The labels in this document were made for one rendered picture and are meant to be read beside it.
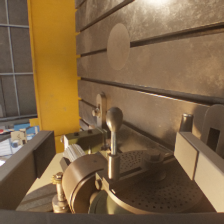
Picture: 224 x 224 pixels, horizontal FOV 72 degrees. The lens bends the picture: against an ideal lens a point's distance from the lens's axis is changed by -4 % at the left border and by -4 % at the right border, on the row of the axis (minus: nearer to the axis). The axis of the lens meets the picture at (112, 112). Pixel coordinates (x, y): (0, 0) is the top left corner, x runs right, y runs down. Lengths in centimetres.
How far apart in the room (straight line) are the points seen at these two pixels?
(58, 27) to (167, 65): 229
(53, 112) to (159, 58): 229
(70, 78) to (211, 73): 237
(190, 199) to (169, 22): 43
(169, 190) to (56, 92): 243
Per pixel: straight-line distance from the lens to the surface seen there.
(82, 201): 55
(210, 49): 44
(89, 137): 85
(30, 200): 95
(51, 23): 267
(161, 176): 33
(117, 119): 22
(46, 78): 258
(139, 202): 28
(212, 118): 40
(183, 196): 30
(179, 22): 50
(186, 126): 35
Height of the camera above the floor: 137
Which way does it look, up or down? 28 degrees down
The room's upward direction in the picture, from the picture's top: 98 degrees counter-clockwise
